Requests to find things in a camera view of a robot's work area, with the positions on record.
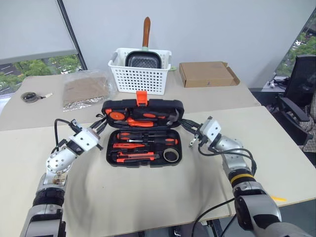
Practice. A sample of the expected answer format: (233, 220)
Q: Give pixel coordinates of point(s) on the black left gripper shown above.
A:
(99, 145)

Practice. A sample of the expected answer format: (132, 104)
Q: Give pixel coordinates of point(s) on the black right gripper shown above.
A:
(199, 141)

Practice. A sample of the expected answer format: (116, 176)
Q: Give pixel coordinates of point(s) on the slim orange tester pen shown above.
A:
(128, 145)

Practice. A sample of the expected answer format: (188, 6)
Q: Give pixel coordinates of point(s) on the roll of tape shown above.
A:
(164, 155)

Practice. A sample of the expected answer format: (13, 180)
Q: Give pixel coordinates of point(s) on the orange black utility knife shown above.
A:
(133, 157)

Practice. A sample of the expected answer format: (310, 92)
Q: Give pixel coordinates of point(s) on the black plastic tool case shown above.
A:
(145, 163)

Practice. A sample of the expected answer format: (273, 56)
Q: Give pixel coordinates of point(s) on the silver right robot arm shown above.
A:
(237, 158)

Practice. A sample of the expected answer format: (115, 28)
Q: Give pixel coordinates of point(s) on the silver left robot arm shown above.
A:
(58, 163)

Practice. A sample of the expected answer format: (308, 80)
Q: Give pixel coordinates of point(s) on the orange black tape measure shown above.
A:
(115, 114)

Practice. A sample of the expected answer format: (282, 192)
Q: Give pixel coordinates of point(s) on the clear bag with brown packet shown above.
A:
(84, 89)

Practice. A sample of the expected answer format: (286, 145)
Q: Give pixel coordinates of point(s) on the flat brown cardboard box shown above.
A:
(206, 74)

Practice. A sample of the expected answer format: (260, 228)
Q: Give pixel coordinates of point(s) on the white perforated plastic basket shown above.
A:
(138, 81)

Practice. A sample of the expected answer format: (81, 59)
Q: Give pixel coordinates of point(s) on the small green object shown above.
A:
(174, 68)

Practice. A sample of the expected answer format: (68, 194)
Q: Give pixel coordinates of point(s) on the round dark tin with tag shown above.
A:
(28, 96)

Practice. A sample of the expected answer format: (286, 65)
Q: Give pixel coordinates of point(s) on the small white device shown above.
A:
(272, 84)

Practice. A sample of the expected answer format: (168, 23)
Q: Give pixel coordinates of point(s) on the black office chair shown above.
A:
(298, 86)

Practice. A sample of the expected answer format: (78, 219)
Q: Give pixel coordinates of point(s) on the person in plaid shirt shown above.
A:
(309, 123)

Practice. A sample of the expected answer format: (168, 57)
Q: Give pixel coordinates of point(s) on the white roller blind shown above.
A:
(29, 24)

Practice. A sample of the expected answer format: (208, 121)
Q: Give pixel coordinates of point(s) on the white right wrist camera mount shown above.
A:
(209, 128)

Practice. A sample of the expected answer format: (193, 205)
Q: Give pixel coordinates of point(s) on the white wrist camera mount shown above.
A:
(209, 128)
(84, 139)

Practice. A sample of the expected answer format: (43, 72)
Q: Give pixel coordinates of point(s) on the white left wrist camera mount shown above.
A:
(84, 139)

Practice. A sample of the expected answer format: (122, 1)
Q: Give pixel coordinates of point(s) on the black window frame post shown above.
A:
(71, 34)

